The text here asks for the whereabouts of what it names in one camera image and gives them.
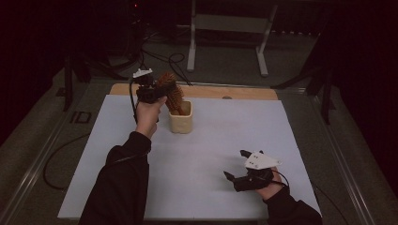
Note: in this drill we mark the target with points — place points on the wooden paddle hairbrush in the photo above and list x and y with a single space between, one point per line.
175 97

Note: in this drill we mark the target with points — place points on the cream square ceramic cup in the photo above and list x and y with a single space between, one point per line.
181 123

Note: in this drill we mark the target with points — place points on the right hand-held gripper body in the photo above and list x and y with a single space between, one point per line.
253 182

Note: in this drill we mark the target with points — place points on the white metal frame table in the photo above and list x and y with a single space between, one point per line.
231 23

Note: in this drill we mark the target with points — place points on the white table sheet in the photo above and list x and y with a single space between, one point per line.
203 162

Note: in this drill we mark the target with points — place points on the person's right hand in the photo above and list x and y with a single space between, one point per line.
270 190

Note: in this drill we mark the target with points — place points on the dark metal stand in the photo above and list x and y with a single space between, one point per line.
73 78
319 90

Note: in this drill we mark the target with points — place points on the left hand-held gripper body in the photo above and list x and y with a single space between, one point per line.
145 92

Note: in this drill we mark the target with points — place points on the person's left hand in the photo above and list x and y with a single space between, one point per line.
146 117

